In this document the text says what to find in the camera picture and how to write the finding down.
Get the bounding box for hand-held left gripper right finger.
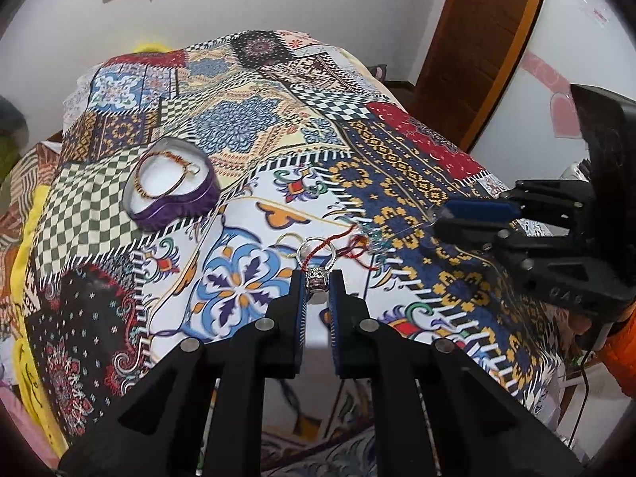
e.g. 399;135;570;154
327;269;583;477

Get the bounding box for yellow cloth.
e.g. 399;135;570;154
12;186;69;460

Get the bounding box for brown striped cloth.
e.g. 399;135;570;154
0;142;63;264

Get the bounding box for gold chain bracelet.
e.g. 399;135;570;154
133;151;202;200

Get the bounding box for person's right forearm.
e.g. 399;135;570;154
594;308;636;401

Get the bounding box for silver beaded ring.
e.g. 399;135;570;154
304;267;333;293

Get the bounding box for black cable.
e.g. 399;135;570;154
566;345;613;450

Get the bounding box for patchwork printed blanket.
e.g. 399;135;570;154
22;30;568;477

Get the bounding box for purple heart-shaped tin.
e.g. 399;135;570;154
125;138;220;232

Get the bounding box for thin gold ring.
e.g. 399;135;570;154
275;232;305;260

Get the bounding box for pink cloth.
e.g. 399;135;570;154
0;382;58;470

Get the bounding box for teal beaded bracelet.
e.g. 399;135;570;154
366;227;396;255

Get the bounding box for thin silver bangle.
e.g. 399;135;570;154
296;237;341;272

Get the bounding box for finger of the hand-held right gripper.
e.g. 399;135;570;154
434;219;636;318
444;178;598;233

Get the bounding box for brown wooden door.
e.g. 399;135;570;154
406;0;553;153

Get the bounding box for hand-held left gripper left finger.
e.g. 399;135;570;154
57;269;310;477

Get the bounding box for red string bracelet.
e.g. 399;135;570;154
303;225;372;272

